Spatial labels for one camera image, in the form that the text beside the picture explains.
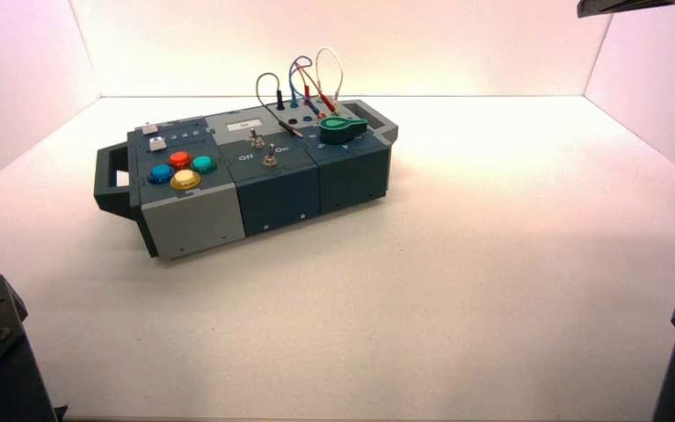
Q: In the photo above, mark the red dome push button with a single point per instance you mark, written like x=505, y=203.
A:
x=180, y=159

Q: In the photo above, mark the white label plate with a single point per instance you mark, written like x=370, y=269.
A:
x=243, y=124

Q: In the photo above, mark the green dome push button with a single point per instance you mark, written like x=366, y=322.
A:
x=203, y=163

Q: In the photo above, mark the yellow dome push button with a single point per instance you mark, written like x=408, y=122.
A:
x=185, y=179

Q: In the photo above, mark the grey and teal task box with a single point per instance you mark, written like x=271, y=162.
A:
x=279, y=192

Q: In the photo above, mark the blue dome push button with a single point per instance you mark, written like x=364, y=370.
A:
x=161, y=173

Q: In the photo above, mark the metal toggle switch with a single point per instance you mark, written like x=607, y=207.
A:
x=256, y=140
x=269, y=159

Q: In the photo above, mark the white slider knob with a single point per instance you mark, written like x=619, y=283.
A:
x=157, y=143
x=149, y=128

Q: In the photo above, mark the dark overhead fixture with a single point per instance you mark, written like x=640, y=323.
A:
x=617, y=6

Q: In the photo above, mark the green rotary knob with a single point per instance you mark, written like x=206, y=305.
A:
x=337, y=131

